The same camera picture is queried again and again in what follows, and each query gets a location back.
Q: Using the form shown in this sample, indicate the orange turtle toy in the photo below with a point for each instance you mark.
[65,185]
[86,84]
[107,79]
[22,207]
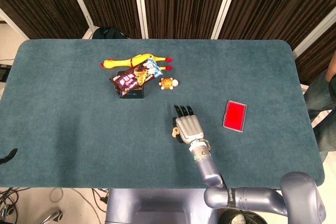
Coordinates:
[166,83]

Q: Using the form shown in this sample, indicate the black backpack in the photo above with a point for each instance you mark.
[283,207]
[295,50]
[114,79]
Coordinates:
[107,33]

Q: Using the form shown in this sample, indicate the person in blue jeans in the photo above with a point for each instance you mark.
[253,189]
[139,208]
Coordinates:
[320,95]

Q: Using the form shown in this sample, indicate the teal table cloth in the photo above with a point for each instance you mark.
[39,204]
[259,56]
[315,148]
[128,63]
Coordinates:
[78,129]

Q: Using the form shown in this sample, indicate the chrome chair base leg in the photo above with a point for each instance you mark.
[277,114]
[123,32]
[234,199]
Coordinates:
[53,214]

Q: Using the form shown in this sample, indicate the yellow rubber chicken toy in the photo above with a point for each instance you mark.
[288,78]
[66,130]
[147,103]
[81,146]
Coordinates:
[115,63]

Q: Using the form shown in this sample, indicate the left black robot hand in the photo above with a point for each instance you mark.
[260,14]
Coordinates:
[11,154]

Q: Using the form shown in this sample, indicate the black waste bin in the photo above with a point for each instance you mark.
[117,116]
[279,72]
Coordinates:
[231,220]

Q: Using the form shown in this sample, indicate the red card in clear case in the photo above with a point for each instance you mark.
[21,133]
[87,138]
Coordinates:
[235,116]

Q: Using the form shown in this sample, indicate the black cardboard box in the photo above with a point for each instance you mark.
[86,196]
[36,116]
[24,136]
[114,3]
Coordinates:
[135,94]

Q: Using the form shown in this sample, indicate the white partition frame post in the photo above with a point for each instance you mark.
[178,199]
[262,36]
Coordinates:
[225,3]
[140,3]
[78,1]
[315,35]
[13,23]

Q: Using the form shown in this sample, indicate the cream chess piece black character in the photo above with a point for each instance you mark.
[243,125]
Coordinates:
[175,129]

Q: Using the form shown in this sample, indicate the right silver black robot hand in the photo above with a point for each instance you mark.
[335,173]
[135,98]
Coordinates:
[189,128]

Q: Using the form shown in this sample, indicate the brown snack bag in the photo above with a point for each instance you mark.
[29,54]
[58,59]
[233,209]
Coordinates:
[131,78]

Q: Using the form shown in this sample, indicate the black electronic device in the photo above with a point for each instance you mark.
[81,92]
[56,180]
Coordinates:
[3,73]

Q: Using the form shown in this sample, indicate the blue-grey robot torso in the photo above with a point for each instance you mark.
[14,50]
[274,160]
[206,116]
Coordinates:
[157,205]

